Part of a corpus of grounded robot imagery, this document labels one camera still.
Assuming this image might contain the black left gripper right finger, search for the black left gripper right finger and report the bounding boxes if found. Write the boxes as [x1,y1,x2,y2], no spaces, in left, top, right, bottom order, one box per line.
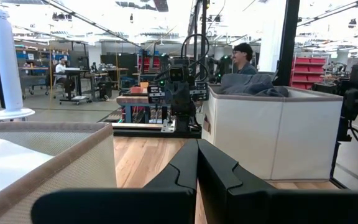
[198,139,358,224]

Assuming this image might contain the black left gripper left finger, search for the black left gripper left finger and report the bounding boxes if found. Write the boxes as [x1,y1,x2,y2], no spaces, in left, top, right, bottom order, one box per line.
[31,139,199,224]

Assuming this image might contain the dark grey garment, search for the dark grey garment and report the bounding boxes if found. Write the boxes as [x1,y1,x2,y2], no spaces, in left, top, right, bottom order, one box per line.
[253,86,290,98]

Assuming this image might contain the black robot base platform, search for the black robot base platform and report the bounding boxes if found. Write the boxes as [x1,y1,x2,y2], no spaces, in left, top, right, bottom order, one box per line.
[112,122,203,139]

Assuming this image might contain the black labelled control box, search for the black labelled control box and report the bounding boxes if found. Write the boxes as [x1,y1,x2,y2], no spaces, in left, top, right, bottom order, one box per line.
[147,85,167,104]
[190,81,210,101]

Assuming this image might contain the brown bin pull tab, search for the brown bin pull tab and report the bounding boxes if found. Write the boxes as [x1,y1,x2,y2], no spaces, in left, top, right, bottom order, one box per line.
[202,114,212,134]

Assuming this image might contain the red storage bins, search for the red storage bins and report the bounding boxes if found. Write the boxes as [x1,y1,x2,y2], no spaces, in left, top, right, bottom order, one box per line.
[137,55,161,74]

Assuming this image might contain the wooden workbench with blue legs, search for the wooden workbench with blue legs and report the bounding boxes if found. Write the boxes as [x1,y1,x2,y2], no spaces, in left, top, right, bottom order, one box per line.
[116,95,170,124]

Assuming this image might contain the beige mesh fabric bin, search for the beige mesh fabric bin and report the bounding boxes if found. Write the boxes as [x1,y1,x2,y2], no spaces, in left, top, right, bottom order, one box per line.
[0,121,117,224]

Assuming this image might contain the medium grey garment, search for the medium grey garment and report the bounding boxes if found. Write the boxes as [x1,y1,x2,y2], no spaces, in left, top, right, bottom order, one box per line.
[219,73,275,96]

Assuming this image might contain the white fabric bin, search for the white fabric bin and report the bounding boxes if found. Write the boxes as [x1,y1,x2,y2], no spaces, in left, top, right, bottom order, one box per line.
[201,83,344,181]

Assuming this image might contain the person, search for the person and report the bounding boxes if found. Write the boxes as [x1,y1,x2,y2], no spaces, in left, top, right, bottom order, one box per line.
[231,42,259,75]
[54,57,76,93]

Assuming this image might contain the wooden table with equipment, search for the wooden table with equipment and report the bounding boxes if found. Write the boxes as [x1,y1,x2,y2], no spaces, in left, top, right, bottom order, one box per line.
[84,63,129,100]

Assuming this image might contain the black rolling table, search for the black rolling table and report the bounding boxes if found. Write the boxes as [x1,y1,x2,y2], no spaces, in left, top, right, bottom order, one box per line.
[53,67,90,106]

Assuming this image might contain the red bin shelf rack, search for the red bin shelf rack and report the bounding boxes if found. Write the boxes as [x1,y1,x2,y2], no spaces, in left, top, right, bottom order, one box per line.
[290,57,327,90]

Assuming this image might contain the white tower fan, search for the white tower fan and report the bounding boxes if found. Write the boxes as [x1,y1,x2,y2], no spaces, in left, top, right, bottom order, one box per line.
[0,8,36,122]

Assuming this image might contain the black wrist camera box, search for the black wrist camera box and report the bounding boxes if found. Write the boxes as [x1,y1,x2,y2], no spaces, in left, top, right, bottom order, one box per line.
[168,66,188,83]

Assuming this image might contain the black looped cable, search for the black looped cable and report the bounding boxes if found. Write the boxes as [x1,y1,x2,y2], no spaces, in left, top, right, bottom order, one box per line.
[180,33,210,82]

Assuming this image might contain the thin black rig post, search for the thin black rig post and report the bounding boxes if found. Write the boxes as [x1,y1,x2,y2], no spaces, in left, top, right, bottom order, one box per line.
[192,0,208,68]

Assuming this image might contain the black ceiling rail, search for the black ceiling rail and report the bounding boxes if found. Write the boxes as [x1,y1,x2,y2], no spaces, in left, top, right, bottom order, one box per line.
[42,0,141,48]

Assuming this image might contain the thick black post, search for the thick black post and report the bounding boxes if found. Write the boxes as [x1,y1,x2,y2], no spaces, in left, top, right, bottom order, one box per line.
[273,0,301,87]

